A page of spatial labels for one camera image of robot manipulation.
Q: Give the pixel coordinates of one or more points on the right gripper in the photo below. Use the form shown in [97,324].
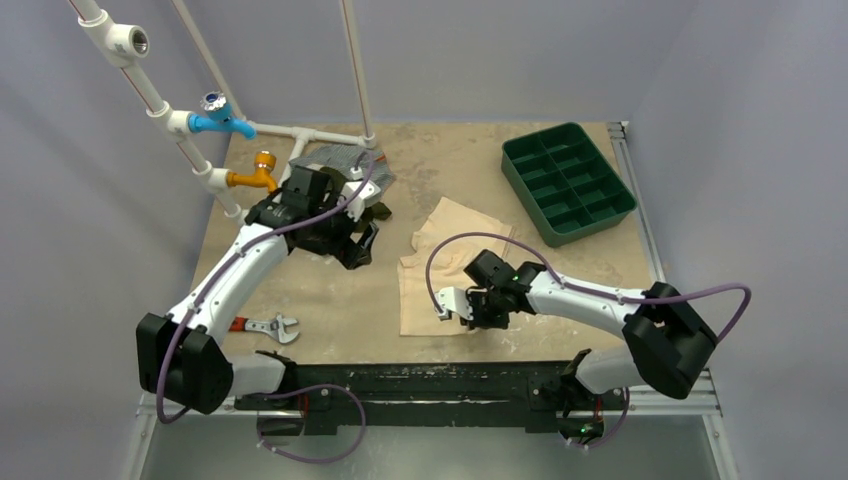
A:
[477,307]

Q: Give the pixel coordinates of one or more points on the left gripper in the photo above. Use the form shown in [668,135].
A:
[360,252]

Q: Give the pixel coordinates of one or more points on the dark green underwear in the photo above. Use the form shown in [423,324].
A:
[376,212]

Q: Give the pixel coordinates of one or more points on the beige underwear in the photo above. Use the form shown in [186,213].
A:
[417,315]

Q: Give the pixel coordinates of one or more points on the striped grey underwear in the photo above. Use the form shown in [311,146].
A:
[343,158]

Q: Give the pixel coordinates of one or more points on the green compartment tray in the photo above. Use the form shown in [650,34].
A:
[566,185]

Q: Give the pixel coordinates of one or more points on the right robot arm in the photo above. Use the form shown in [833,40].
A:
[666,343]

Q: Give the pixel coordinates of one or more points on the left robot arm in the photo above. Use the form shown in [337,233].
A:
[180,356]

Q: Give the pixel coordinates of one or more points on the orange tap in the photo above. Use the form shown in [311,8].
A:
[264,164]

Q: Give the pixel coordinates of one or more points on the blue tap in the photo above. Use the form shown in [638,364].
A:
[218,116]

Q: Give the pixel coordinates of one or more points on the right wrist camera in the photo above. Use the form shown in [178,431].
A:
[453,302]

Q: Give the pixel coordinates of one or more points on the adjustable wrench red handle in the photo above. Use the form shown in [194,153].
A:
[277,328]

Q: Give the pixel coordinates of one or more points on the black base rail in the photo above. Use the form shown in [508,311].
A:
[536,396]

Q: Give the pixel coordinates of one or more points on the white PVC pipe frame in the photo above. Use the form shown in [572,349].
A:
[124,45]

